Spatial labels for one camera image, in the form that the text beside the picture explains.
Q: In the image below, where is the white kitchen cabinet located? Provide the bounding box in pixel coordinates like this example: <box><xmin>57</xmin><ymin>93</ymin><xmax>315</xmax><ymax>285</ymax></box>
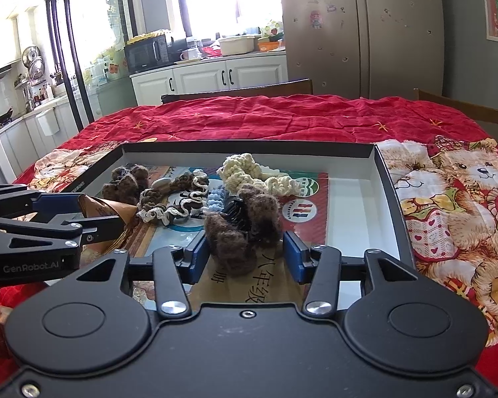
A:
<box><xmin>129</xmin><ymin>52</ymin><xmax>289</xmax><ymax>106</ymax></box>

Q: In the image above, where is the cream crochet hair tie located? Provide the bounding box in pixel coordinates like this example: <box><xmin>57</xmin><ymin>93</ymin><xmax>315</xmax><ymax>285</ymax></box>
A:
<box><xmin>216</xmin><ymin>153</ymin><xmax>301</xmax><ymax>197</ymax></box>

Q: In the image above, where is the white hanging bin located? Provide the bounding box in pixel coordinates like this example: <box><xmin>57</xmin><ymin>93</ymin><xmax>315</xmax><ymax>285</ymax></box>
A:
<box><xmin>37</xmin><ymin>108</ymin><xmax>61</xmax><ymax>135</ymax></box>

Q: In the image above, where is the blue crochet scrunchie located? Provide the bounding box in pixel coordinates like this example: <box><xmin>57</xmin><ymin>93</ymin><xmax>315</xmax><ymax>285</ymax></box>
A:
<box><xmin>199</xmin><ymin>186</ymin><xmax>233</xmax><ymax>216</ymax></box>

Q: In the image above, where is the brown fuzzy hair clip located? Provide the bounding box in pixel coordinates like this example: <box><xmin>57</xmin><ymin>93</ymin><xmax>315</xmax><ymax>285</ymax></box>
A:
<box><xmin>102</xmin><ymin>165</ymin><xmax>150</xmax><ymax>206</ymax></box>

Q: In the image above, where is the black shallow cardboard box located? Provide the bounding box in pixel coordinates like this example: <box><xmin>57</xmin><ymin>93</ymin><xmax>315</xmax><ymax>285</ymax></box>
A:
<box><xmin>64</xmin><ymin>140</ymin><xmax>418</xmax><ymax>299</ymax></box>

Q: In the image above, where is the dark wooden chair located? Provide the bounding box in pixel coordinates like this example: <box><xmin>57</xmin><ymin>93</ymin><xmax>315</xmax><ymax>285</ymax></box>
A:
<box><xmin>162</xmin><ymin>79</ymin><xmax>314</xmax><ymax>104</ymax></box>

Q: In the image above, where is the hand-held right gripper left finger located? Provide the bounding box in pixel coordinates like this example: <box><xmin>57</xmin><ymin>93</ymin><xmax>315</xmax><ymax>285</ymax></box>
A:
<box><xmin>72</xmin><ymin>232</ymin><xmax>210</xmax><ymax>320</ymax></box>

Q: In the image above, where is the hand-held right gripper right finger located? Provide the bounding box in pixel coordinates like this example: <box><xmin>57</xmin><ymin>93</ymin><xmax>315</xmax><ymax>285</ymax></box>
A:
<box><xmin>283</xmin><ymin>230</ymin><xmax>419</xmax><ymax>316</ymax></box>

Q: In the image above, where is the brown fuzzy hair claw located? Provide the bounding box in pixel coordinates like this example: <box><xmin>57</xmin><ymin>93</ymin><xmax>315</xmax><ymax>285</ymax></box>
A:
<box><xmin>203</xmin><ymin>184</ymin><xmax>284</xmax><ymax>274</ymax></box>

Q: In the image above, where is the steel pot lids rack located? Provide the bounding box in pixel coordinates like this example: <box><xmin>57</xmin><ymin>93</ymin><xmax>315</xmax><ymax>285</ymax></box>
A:
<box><xmin>22</xmin><ymin>45</ymin><xmax>44</xmax><ymax>81</ymax></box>

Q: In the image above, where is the brown wooden chair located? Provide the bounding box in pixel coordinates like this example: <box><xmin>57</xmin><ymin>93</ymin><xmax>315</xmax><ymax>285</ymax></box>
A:
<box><xmin>413</xmin><ymin>88</ymin><xmax>498</xmax><ymax>137</ymax></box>

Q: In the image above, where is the yellow cloth cover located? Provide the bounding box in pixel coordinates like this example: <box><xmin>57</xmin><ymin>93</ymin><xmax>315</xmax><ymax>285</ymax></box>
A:
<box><xmin>126</xmin><ymin>29</ymin><xmax>171</xmax><ymax>44</ymax></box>

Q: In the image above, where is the white plastic tub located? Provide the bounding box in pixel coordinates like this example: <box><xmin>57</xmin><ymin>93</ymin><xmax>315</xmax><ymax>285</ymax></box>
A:
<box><xmin>218</xmin><ymin>36</ymin><xmax>256</xmax><ymax>56</ymax></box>

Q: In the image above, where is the brown paper pyramid packet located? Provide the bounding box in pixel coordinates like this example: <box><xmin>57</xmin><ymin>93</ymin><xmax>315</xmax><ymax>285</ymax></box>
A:
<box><xmin>78</xmin><ymin>194</ymin><xmax>144</xmax><ymax>255</ymax></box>

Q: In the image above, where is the red printed quilt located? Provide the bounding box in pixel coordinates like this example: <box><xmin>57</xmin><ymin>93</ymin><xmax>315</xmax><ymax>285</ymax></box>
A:
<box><xmin>0</xmin><ymin>93</ymin><xmax>498</xmax><ymax>382</ymax></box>

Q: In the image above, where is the black microwave oven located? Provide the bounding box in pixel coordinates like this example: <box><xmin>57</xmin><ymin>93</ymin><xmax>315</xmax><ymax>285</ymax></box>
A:
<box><xmin>124</xmin><ymin>35</ymin><xmax>170</xmax><ymax>73</ymax></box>

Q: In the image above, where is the olive scrunchie with cream trim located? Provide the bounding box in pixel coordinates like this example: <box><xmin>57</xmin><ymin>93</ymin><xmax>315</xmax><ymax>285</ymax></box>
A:
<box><xmin>137</xmin><ymin>172</ymin><xmax>210</xmax><ymax>227</ymax></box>

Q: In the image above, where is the red printed booklet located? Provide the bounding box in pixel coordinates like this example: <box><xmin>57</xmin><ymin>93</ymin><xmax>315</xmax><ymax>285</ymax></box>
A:
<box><xmin>120</xmin><ymin>166</ymin><xmax>330</xmax><ymax>258</ymax></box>

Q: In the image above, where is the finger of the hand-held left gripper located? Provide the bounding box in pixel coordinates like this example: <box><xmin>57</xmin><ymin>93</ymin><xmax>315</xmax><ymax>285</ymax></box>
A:
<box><xmin>0</xmin><ymin>184</ymin><xmax>84</xmax><ymax>220</ymax></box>
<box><xmin>0</xmin><ymin>216</ymin><xmax>125</xmax><ymax>254</ymax></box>

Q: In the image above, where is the silver refrigerator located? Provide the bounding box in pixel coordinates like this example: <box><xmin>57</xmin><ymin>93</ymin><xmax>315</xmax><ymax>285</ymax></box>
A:
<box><xmin>276</xmin><ymin>0</ymin><xmax>447</xmax><ymax>100</ymax></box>

